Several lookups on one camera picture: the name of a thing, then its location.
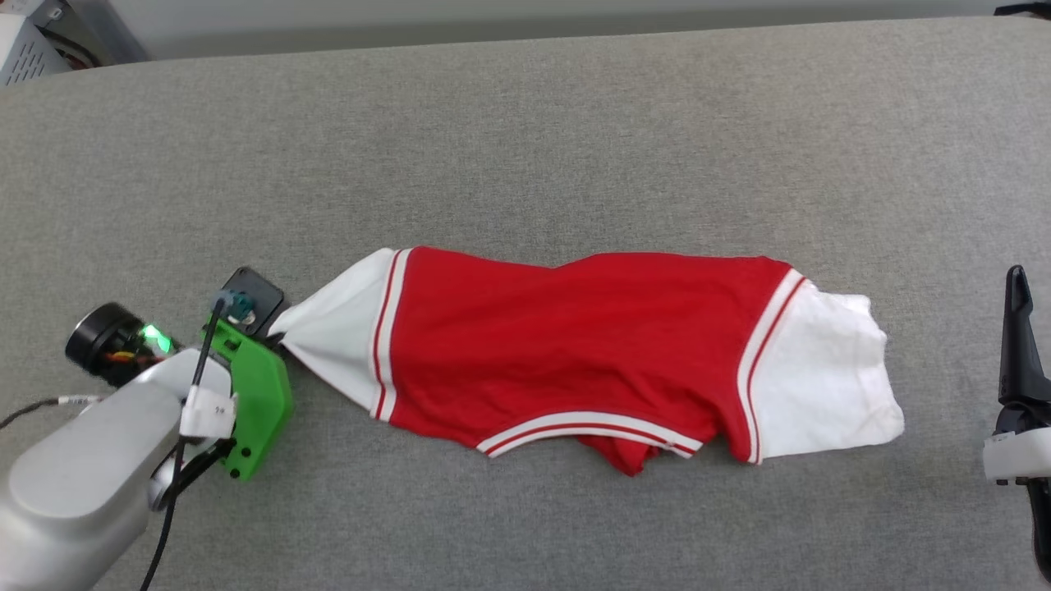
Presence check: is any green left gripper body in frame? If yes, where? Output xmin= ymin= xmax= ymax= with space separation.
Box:
xmin=201 ymin=320 xmax=294 ymax=481

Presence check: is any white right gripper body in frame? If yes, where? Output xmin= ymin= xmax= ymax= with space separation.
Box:
xmin=983 ymin=427 xmax=1051 ymax=485

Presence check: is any grey rounded frame leg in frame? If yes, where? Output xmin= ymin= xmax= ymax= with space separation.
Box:
xmin=64 ymin=0 xmax=153 ymax=65

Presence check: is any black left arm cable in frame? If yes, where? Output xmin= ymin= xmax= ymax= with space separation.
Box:
xmin=138 ymin=300 xmax=231 ymax=591

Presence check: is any thin black cable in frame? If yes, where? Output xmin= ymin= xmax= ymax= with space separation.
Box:
xmin=0 ymin=396 xmax=108 ymax=429

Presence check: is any red white basketball jersey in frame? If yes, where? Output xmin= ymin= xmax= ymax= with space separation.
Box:
xmin=267 ymin=245 xmax=906 ymax=477

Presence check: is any white vented metal box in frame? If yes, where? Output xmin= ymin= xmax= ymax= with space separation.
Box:
xmin=0 ymin=12 xmax=73 ymax=87

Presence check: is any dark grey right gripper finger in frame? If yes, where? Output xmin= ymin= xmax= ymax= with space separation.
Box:
xmin=998 ymin=265 xmax=1051 ymax=434

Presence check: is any white cable label tag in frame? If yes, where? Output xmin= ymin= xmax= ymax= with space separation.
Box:
xmin=179 ymin=384 xmax=239 ymax=438

